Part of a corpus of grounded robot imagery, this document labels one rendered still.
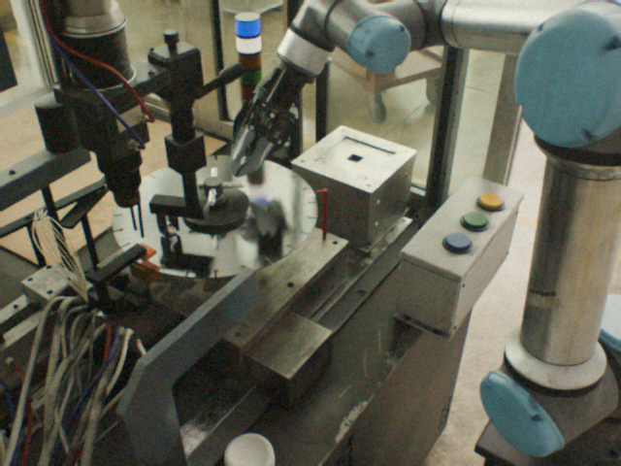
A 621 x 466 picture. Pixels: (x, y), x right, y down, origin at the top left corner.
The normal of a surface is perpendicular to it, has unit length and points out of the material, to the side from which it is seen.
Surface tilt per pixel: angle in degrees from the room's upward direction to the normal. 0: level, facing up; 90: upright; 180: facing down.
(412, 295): 90
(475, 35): 110
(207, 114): 90
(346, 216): 90
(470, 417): 0
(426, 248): 0
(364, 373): 0
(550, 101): 82
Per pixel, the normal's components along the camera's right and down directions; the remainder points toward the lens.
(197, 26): -0.57, 0.50
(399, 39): 0.51, 0.59
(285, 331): 0.00, -0.79
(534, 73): -0.85, 0.21
